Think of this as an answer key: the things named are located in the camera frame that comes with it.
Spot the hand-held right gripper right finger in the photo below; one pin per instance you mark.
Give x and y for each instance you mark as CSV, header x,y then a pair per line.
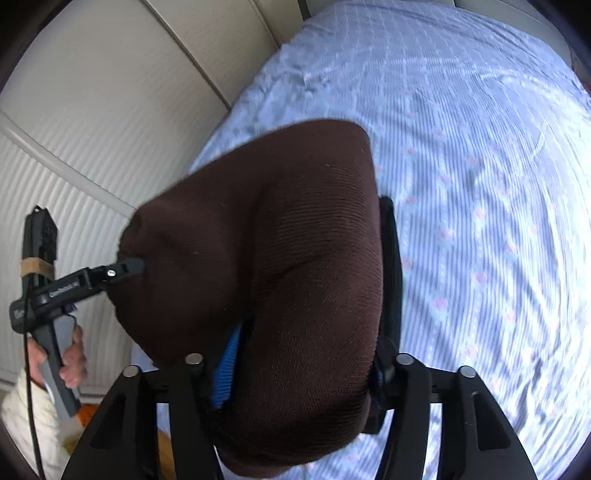
x,y
391,300

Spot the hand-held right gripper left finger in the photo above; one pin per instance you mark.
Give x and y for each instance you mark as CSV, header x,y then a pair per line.
x,y
226,369

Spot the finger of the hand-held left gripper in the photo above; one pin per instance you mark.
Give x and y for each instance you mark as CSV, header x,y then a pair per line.
x,y
122,268

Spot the brown pants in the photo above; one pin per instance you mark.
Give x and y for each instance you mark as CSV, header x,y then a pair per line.
x,y
277,254

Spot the person's left forearm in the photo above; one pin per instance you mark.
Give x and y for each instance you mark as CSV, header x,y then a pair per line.
x,y
23,424

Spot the person's left hand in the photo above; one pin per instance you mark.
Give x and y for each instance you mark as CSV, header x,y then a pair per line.
x,y
75,369

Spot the orange object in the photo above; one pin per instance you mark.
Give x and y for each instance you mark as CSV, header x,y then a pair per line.
x,y
87,417

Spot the white wardrobe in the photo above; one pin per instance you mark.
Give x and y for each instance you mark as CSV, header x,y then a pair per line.
x,y
92,138

